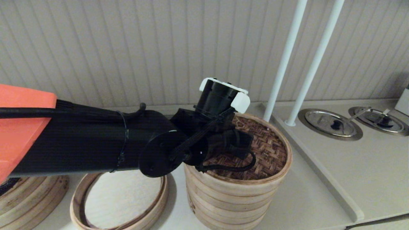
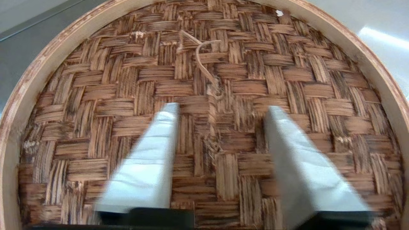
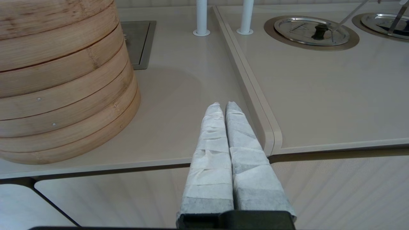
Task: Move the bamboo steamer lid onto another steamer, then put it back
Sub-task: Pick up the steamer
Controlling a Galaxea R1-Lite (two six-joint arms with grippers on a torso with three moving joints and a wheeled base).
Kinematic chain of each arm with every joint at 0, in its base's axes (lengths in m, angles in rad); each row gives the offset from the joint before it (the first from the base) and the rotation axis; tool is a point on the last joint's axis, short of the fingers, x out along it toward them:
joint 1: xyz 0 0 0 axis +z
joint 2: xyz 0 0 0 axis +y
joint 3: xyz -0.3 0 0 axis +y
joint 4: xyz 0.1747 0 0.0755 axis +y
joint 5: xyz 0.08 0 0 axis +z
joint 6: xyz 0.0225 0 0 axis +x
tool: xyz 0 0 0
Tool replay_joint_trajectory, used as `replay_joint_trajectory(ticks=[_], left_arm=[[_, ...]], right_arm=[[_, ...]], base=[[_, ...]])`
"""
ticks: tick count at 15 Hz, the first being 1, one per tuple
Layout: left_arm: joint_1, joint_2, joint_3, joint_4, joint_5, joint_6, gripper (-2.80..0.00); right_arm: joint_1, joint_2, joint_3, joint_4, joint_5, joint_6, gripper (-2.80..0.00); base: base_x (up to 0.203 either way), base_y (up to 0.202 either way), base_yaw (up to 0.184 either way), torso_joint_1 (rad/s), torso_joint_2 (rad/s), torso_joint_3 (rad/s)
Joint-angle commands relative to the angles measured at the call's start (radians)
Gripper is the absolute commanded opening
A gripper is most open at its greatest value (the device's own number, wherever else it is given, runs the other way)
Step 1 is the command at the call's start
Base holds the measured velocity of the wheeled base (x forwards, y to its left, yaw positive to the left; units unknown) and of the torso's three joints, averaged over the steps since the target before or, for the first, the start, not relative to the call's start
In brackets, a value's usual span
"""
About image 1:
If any low bamboo steamer basket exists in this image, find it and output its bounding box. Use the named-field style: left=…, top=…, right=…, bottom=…
left=70, top=172, right=169, bottom=230

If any white container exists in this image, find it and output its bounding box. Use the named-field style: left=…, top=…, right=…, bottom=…
left=394, top=82, right=409, bottom=116

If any tall bamboo steamer stack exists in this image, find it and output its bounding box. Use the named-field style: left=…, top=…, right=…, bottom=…
left=0, top=175, right=70, bottom=230

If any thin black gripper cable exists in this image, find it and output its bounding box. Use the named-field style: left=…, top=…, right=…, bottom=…
left=195, top=150, right=257, bottom=173

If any steel utensil handle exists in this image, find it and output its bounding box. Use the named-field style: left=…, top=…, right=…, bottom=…
left=368, top=108, right=391, bottom=119

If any white metal pole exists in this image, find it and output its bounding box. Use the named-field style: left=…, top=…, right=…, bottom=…
left=263, top=0, right=308, bottom=123
left=284, top=0, right=345, bottom=127

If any steel ladle handle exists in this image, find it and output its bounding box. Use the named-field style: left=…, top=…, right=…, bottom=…
left=342, top=106, right=372, bottom=134

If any bamboo steamer basket stack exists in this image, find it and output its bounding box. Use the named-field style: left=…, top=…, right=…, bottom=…
left=185, top=166, right=284, bottom=230

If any white steamer liner cloth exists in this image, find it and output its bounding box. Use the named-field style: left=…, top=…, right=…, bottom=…
left=85, top=174, right=162, bottom=229

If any woven bamboo steamer lid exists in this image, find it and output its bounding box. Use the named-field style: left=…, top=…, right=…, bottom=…
left=184, top=112, right=293, bottom=189

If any steel pot lid black knob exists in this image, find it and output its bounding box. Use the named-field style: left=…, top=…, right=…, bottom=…
left=355, top=108, right=405, bottom=133
left=304, top=110, right=358, bottom=138

